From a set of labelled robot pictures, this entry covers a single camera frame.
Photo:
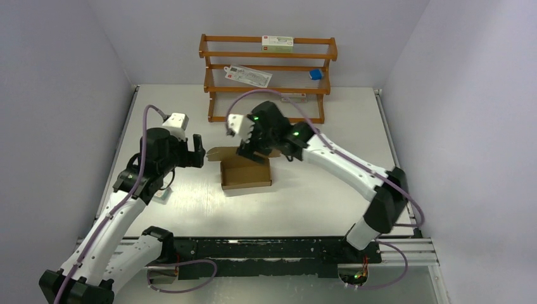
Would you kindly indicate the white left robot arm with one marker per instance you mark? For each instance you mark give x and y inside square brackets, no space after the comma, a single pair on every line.
[93,274]

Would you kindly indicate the small box lower shelf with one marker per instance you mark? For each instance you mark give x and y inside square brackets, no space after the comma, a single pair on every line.
[295,99]

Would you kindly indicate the orange wooden shelf rack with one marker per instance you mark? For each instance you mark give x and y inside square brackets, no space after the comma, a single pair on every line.
[238,64]

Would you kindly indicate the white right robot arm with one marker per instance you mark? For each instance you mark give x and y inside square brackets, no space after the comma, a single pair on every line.
[266,129]

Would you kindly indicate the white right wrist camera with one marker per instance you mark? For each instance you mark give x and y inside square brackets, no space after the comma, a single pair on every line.
[240,125]

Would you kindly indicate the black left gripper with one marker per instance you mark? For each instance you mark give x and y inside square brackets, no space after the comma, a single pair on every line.
[191,158]

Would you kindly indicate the white flat package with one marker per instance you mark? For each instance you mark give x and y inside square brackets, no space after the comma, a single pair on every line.
[247,76]

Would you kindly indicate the small blue object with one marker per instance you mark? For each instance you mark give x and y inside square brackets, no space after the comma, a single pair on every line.
[316,74]

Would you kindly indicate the green white box top shelf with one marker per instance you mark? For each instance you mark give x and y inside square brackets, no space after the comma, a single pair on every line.
[277,44]

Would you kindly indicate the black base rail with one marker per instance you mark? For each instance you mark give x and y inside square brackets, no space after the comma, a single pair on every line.
[267,256]

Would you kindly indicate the brown cardboard box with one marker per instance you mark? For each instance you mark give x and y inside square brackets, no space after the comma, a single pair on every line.
[237,172]

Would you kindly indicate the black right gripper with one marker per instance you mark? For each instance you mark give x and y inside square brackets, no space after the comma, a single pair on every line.
[247,149]

